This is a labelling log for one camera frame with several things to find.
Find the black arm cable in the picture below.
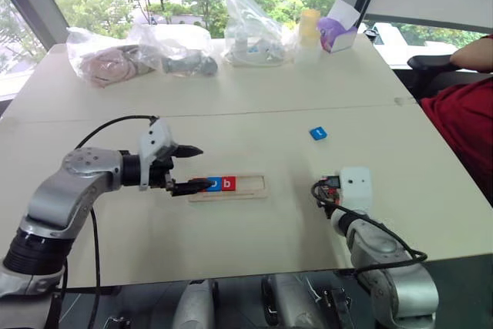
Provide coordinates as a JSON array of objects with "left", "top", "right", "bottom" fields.
[
  {"left": 57, "top": 114, "right": 161, "bottom": 329},
  {"left": 310, "top": 180, "right": 429, "bottom": 274}
]

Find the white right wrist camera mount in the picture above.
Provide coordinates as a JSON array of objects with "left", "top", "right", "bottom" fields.
[{"left": 338, "top": 166, "right": 374, "bottom": 213}]

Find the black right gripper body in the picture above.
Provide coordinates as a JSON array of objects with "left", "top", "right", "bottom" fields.
[{"left": 311, "top": 176, "right": 342, "bottom": 207}]

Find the blue letter block t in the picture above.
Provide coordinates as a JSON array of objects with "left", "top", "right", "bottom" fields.
[{"left": 308, "top": 126, "right": 329, "bottom": 142}]

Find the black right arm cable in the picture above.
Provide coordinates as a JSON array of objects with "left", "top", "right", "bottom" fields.
[{"left": 310, "top": 180, "right": 429, "bottom": 274}]

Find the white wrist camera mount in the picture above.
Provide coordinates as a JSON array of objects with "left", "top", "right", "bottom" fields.
[
  {"left": 138, "top": 116, "right": 173, "bottom": 192},
  {"left": 338, "top": 166, "right": 374, "bottom": 213}
]

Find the purple and white carton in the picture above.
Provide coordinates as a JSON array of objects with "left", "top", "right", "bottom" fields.
[{"left": 316, "top": 0, "right": 362, "bottom": 54}]

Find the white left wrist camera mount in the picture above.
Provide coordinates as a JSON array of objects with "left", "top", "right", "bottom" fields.
[{"left": 138, "top": 116, "right": 173, "bottom": 192}]

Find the person in red shirt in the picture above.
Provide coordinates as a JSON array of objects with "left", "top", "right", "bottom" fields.
[{"left": 419, "top": 33, "right": 493, "bottom": 207}]

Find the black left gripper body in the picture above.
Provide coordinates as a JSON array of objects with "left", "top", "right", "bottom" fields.
[{"left": 147, "top": 145, "right": 181, "bottom": 192}]

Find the wooden letter tray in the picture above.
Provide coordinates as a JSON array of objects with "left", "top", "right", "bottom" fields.
[{"left": 187, "top": 174, "right": 270, "bottom": 203}]

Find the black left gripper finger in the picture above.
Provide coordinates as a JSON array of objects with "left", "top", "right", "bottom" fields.
[
  {"left": 176, "top": 144, "right": 204, "bottom": 160},
  {"left": 169, "top": 178, "right": 210, "bottom": 197}
]

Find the clear bag with white parts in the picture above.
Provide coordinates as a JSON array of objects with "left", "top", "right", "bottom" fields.
[{"left": 222, "top": 0, "right": 289, "bottom": 69}]

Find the plastic bag with grey item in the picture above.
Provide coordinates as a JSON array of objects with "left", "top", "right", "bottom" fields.
[{"left": 128, "top": 22, "right": 220, "bottom": 79}]

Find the yellow plastic bottle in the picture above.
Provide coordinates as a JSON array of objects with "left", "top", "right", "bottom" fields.
[{"left": 297, "top": 8, "right": 322, "bottom": 50}]

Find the black office chair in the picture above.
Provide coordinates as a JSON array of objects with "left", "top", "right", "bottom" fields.
[{"left": 407, "top": 53, "right": 465, "bottom": 99}]

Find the plastic bag with pink cloth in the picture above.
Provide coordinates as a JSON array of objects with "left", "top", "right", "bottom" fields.
[{"left": 65, "top": 26, "right": 163, "bottom": 88}]

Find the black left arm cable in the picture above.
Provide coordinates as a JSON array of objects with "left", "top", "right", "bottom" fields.
[{"left": 57, "top": 114, "right": 161, "bottom": 329}]

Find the grey rounded robot leg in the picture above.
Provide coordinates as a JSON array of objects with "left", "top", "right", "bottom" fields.
[
  {"left": 170, "top": 278, "right": 216, "bottom": 329},
  {"left": 260, "top": 272, "right": 356, "bottom": 329}
]

